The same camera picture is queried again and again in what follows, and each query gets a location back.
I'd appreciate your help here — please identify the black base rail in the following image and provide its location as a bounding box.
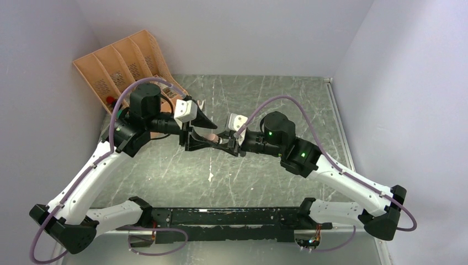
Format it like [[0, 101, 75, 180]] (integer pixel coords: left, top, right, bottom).
[[135, 206, 332, 244]]

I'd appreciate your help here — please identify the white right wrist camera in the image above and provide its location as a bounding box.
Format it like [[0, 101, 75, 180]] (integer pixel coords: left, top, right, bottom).
[[226, 113, 248, 132]]

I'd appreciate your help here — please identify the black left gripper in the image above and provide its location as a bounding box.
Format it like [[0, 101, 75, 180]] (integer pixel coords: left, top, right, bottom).
[[147, 105, 217, 151]]

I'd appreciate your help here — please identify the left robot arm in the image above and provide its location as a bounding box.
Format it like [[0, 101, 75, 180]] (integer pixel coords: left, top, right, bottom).
[[29, 77, 216, 254]]

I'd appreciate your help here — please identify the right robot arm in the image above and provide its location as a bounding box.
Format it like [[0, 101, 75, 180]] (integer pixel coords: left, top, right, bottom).
[[238, 112, 406, 241]]

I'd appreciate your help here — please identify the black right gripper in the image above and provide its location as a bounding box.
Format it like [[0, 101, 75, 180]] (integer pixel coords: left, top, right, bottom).
[[215, 131, 284, 157]]

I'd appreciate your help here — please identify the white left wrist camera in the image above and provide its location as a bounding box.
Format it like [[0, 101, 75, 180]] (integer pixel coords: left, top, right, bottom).
[[174, 99, 198, 123]]

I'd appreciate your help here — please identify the peach plastic file organizer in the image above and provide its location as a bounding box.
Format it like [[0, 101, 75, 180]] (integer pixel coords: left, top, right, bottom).
[[72, 29, 189, 140]]

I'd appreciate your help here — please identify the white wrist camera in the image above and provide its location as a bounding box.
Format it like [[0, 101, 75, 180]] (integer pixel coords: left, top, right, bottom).
[[226, 113, 248, 132], [174, 99, 198, 123]]

